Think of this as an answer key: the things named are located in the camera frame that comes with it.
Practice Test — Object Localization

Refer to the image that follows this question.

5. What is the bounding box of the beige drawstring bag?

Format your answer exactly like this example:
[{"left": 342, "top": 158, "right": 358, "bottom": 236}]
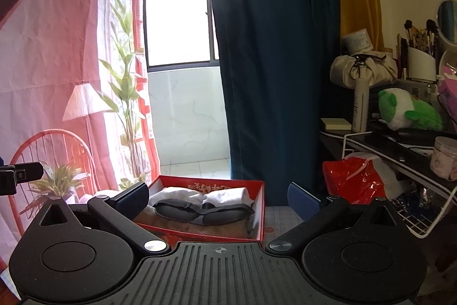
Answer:
[{"left": 329, "top": 54, "right": 398, "bottom": 88}]

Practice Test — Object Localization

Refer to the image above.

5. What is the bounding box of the white labelled tub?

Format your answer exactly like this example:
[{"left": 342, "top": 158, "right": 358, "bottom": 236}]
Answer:
[{"left": 341, "top": 28, "right": 374, "bottom": 55}]

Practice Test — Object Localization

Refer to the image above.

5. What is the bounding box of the black desk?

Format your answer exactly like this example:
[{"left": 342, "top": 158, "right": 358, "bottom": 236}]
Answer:
[{"left": 319, "top": 78, "right": 457, "bottom": 191}]

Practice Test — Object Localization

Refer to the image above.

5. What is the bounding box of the bunch of makeup brushes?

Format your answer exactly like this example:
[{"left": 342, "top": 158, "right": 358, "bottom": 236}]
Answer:
[{"left": 396, "top": 19, "right": 440, "bottom": 77}]

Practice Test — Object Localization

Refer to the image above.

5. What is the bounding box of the dark framed window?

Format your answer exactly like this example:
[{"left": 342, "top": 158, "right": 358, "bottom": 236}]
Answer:
[{"left": 143, "top": 0, "right": 220, "bottom": 73}]

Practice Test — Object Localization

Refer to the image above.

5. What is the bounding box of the pink printed backdrop cloth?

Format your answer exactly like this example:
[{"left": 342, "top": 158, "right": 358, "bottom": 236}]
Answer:
[{"left": 0, "top": 0, "right": 161, "bottom": 256}]

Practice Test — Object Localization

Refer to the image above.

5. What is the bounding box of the clear plastic jar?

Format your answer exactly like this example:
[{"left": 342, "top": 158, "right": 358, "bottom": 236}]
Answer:
[{"left": 429, "top": 136, "right": 457, "bottom": 181}]

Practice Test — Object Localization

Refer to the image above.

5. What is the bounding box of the red plastic bag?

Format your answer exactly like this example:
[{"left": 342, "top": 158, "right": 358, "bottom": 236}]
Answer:
[{"left": 322, "top": 157, "right": 386, "bottom": 206}]

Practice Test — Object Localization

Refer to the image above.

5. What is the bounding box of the red strawberry print box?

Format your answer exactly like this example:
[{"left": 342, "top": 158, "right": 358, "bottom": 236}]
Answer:
[{"left": 134, "top": 175, "right": 265, "bottom": 243}]

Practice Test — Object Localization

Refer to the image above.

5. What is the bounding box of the yellow sticky note pad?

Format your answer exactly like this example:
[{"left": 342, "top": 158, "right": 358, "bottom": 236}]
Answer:
[{"left": 320, "top": 118, "right": 352, "bottom": 131}]

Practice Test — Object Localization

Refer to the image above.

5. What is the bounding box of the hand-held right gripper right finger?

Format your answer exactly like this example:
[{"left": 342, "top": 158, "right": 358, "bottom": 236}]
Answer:
[{"left": 267, "top": 182, "right": 400, "bottom": 253}]

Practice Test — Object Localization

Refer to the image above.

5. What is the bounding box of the green and white plush toy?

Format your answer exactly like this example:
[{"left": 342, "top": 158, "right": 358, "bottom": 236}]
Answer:
[{"left": 378, "top": 89, "right": 443, "bottom": 131}]

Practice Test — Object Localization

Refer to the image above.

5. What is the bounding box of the white spray bottle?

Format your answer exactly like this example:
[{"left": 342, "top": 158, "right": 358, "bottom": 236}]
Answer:
[{"left": 352, "top": 76, "right": 369, "bottom": 133}]

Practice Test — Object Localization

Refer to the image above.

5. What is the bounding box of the white wire rack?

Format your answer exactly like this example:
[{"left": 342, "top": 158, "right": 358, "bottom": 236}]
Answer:
[{"left": 341, "top": 131, "right": 457, "bottom": 238}]

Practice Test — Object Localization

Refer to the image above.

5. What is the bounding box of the grey eye mask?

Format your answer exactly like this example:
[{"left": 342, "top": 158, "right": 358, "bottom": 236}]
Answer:
[{"left": 154, "top": 200, "right": 258, "bottom": 234}]

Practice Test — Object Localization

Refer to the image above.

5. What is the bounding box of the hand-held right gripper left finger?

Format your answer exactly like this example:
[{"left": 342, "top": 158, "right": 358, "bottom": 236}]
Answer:
[{"left": 37, "top": 182, "right": 171, "bottom": 254}]

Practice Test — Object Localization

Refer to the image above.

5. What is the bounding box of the white cloth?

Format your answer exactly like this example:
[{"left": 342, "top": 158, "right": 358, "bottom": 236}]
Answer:
[
  {"left": 203, "top": 187, "right": 255, "bottom": 209},
  {"left": 149, "top": 186, "right": 206, "bottom": 207}
]

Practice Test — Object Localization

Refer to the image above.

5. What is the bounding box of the dark blue curtain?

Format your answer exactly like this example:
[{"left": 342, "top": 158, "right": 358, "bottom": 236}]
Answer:
[{"left": 203, "top": 0, "right": 341, "bottom": 206}]

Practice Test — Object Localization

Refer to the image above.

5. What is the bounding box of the pink tissue packet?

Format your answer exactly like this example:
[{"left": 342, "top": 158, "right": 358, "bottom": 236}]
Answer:
[{"left": 437, "top": 74, "right": 457, "bottom": 113}]

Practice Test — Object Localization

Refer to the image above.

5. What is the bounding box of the white plastic bag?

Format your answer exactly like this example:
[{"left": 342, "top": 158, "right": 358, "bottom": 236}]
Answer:
[{"left": 371, "top": 157, "right": 406, "bottom": 200}]

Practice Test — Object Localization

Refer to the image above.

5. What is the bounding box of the black hair tool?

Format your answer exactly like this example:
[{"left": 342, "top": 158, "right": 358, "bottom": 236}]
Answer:
[{"left": 394, "top": 127, "right": 447, "bottom": 145}]

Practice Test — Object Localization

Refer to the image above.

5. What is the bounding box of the round white mirror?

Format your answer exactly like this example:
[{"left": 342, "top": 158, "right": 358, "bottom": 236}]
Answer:
[{"left": 436, "top": 0, "right": 457, "bottom": 84}]

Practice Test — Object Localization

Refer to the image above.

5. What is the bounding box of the white brush holder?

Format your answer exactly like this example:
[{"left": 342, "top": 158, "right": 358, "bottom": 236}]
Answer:
[{"left": 407, "top": 47, "right": 437, "bottom": 81}]

